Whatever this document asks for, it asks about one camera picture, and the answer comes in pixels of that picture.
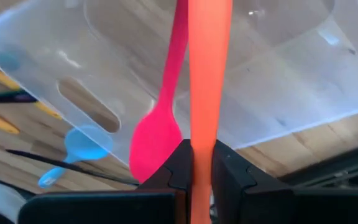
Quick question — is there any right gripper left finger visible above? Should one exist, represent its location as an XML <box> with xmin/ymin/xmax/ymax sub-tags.
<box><xmin>17</xmin><ymin>138</ymin><xmax>195</xmax><ymax>224</ymax></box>

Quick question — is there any blue silicone spoon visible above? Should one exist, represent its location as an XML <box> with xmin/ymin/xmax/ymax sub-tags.
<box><xmin>37</xmin><ymin>124</ymin><xmax>115</xmax><ymax>189</ymax></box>

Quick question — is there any clear plastic bin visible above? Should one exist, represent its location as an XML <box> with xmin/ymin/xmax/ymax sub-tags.
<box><xmin>0</xmin><ymin>0</ymin><xmax>358</xmax><ymax>166</ymax></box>

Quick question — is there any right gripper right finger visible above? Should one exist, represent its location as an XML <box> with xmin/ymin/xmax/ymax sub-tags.
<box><xmin>211</xmin><ymin>139</ymin><xmax>358</xmax><ymax>224</ymax></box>

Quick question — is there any orange silicone spatula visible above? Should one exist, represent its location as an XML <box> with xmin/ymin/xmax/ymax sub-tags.
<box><xmin>187</xmin><ymin>0</ymin><xmax>234</xmax><ymax>224</ymax></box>

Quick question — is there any red silicone spatula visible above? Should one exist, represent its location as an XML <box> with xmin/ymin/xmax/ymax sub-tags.
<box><xmin>129</xmin><ymin>0</ymin><xmax>190</xmax><ymax>184</ymax></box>

